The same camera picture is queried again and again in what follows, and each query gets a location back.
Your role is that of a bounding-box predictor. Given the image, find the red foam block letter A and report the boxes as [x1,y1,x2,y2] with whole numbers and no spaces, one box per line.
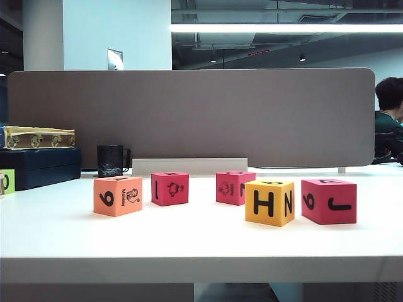
[301,178,358,225]

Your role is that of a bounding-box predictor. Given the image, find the red foam block letter L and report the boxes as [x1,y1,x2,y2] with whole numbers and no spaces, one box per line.
[150,172,190,207]

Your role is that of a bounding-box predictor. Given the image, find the black mug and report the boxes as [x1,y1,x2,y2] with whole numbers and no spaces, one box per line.
[96,144,132,178]

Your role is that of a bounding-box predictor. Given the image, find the black chair armrest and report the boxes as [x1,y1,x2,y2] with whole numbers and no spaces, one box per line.
[373,146,394,165]

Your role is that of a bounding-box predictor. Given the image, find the white ceiling light strip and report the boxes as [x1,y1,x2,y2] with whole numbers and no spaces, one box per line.
[169,23,403,33]

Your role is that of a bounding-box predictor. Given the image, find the grey-brown desk divider panel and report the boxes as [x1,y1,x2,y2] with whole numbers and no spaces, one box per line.
[6,67,377,168]

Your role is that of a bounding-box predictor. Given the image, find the person in dark green shirt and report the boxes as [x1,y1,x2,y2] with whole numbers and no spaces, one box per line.
[374,77,403,166]

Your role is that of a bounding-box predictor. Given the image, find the orange foam block monkey print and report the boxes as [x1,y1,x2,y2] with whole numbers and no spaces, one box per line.
[93,176,144,218]

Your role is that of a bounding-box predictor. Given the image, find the yellow patterned box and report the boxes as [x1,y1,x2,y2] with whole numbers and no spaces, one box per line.
[2,125,76,150]

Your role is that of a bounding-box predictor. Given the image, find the white cable tray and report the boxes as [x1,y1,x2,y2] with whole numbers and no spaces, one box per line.
[132,157,249,177]

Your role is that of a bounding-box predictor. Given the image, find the dark blue case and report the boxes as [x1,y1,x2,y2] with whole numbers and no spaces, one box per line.
[0,147,82,191]

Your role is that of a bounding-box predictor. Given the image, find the silver wall plate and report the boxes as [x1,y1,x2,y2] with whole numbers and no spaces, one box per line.
[106,48,123,70]

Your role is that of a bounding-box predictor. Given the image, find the green foam block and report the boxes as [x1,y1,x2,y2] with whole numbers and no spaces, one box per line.
[0,169,16,198]

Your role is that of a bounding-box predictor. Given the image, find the red foam block letter O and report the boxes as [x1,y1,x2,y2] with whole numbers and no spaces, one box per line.
[215,171,256,206]

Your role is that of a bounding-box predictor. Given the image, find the yellow foam block letter H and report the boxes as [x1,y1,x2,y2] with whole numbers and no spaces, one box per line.
[244,179,296,228]

